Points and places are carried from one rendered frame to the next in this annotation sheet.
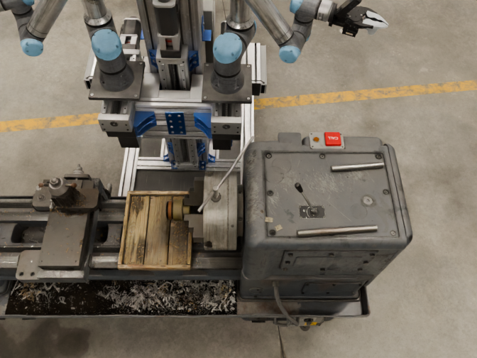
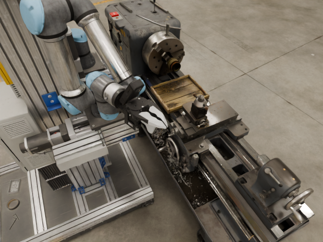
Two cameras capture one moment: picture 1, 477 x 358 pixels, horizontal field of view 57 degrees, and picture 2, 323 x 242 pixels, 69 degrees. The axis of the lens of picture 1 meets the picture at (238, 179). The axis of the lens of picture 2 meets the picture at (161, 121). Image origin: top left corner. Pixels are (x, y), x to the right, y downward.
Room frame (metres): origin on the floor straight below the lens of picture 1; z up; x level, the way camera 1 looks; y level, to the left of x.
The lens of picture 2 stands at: (1.44, 1.56, 2.11)
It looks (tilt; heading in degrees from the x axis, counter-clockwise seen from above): 48 degrees down; 246
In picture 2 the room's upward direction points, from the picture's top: straight up
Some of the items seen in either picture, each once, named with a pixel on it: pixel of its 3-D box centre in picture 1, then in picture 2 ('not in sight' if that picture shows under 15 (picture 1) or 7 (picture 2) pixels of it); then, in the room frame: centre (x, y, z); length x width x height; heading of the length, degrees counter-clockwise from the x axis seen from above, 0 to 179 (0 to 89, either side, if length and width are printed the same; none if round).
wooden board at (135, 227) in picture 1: (157, 229); (179, 92); (0.75, 0.34, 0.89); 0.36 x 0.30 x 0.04; 3
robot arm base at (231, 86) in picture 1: (227, 73); (82, 56); (1.36, 0.07, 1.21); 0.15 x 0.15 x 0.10
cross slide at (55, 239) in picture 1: (68, 219); (204, 119); (0.75, 0.71, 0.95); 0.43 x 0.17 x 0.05; 3
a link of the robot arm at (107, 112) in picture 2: (27, 21); (110, 103); (1.35, 0.86, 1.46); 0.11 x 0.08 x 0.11; 23
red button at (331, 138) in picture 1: (332, 139); (114, 14); (1.01, -0.36, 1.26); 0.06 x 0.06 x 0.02; 3
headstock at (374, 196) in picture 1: (316, 208); (141, 34); (0.80, -0.32, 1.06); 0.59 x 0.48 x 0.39; 93
